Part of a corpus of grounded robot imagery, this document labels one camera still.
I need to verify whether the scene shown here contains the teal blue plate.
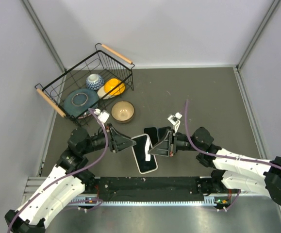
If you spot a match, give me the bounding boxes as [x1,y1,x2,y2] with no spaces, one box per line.
[63,88,99,117]

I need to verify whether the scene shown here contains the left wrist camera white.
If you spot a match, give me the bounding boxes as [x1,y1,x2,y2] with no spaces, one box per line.
[94,108,110,124]

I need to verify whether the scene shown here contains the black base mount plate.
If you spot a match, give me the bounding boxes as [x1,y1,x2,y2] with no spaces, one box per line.
[95,177,212,202]

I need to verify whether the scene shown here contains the yellow bowl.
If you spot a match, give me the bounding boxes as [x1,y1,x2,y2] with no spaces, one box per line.
[104,78,125,96]

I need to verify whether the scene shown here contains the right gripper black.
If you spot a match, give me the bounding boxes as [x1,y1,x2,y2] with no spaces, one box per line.
[149,129,202,157]

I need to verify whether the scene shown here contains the beige brown bowl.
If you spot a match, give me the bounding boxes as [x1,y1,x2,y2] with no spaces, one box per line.
[111,101,135,123]

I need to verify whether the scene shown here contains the aluminium rail with comb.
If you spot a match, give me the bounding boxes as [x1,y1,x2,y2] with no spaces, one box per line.
[23,176,281,207]

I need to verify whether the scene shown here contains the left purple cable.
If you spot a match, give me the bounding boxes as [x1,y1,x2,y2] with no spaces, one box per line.
[6,108,112,233]

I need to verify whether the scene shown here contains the dark blue phone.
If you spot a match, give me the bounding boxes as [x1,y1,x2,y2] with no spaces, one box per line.
[157,126,172,141]

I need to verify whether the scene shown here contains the pink plate under teal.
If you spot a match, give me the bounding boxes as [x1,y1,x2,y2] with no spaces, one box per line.
[78,108,100,119]

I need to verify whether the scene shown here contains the blue white patterned bowl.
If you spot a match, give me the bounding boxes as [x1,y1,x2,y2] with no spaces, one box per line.
[86,74,105,91]

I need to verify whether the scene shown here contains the black phone case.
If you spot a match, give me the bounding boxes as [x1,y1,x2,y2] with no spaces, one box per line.
[157,126,172,143]

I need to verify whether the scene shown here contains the clear phone case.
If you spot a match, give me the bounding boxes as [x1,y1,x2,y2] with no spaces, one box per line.
[143,126,160,146]

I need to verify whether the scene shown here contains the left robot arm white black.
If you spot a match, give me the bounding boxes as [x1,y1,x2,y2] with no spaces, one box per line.
[5,123,136,233]

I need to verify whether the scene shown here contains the white bowl in basket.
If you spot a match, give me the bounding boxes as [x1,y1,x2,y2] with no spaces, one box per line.
[97,86,115,100]

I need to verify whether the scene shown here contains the black wire basket wooden handles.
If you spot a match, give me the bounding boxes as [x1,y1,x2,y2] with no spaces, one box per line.
[35,43,135,126]

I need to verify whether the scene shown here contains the cream phone case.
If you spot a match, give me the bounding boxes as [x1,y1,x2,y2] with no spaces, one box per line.
[131,133,159,175]

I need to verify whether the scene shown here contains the white phone black screen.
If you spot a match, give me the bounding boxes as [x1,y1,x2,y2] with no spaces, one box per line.
[132,133,158,174]

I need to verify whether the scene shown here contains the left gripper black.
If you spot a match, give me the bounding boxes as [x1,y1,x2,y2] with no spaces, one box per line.
[82,122,136,154]

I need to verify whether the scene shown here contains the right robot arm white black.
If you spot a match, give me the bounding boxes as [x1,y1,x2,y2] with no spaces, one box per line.
[149,127,281,206]

